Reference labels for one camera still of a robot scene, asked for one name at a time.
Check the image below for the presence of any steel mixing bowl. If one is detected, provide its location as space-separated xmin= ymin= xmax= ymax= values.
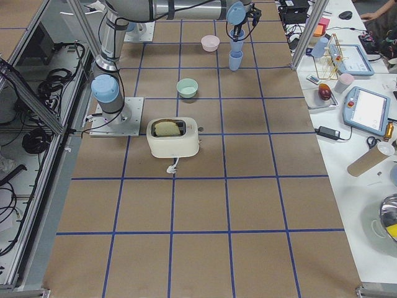
xmin=371 ymin=194 xmax=396 ymax=243

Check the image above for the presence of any blue cup carried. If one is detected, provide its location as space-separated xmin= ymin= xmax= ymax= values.
xmin=230 ymin=29 xmax=245 ymax=54

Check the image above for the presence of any cardboard tube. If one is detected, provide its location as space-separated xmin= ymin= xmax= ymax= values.
xmin=347 ymin=142 xmax=395 ymax=177

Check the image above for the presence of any pink bowl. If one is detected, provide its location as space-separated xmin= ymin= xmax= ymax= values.
xmin=200 ymin=35 xmax=220 ymax=52

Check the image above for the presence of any toaster power cord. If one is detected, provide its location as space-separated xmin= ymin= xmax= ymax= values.
xmin=166 ymin=157 xmax=180 ymax=174

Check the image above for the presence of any near teach pendant tablet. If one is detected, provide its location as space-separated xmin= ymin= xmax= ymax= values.
xmin=342 ymin=86 xmax=391 ymax=136

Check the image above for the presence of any metal tray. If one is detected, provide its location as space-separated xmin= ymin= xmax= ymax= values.
xmin=303 ymin=89 xmax=339 ymax=111

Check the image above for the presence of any far teach pendant tablet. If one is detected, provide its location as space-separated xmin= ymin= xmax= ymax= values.
xmin=328 ymin=44 xmax=375 ymax=76

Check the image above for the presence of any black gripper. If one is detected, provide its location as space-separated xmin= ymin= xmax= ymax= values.
xmin=233 ymin=4 xmax=261 ymax=42

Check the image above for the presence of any brass fitting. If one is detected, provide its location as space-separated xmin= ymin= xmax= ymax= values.
xmin=383 ymin=121 xmax=394 ymax=142

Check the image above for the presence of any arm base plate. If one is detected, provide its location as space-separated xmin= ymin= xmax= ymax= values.
xmin=89 ymin=97 xmax=144 ymax=137
xmin=124 ymin=22 xmax=155 ymax=43

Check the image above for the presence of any aluminium frame post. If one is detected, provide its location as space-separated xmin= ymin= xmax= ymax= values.
xmin=290 ymin=0 xmax=329 ymax=70

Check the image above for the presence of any blue cup on rack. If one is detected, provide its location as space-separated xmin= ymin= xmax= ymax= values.
xmin=311 ymin=37 xmax=328 ymax=58

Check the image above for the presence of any teach pendant tablet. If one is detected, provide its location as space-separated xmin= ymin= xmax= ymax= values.
xmin=342 ymin=86 xmax=391 ymax=136
xmin=328 ymin=44 xmax=375 ymax=76

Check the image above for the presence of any mint green bowl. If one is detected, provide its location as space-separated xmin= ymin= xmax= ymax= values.
xmin=176 ymin=78 xmax=199 ymax=99

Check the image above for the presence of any toast slice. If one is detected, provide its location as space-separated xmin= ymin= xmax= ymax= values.
xmin=154 ymin=121 xmax=181 ymax=137

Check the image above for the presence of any gold wire rack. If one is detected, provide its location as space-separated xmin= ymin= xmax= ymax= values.
xmin=316 ymin=33 xmax=344 ymax=81

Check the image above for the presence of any red apple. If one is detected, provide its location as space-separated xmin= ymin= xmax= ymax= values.
xmin=318 ymin=83 xmax=332 ymax=101

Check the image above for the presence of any black computer mouse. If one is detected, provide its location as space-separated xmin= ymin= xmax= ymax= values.
xmin=338 ymin=11 xmax=353 ymax=20

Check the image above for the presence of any blue cup standing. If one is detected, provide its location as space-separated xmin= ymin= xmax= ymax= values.
xmin=228 ymin=51 xmax=243 ymax=71

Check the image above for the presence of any black power adapter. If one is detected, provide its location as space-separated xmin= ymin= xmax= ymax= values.
xmin=314 ymin=126 xmax=340 ymax=140

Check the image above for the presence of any cream white toaster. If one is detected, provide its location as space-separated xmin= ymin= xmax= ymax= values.
xmin=146 ymin=117 xmax=199 ymax=158

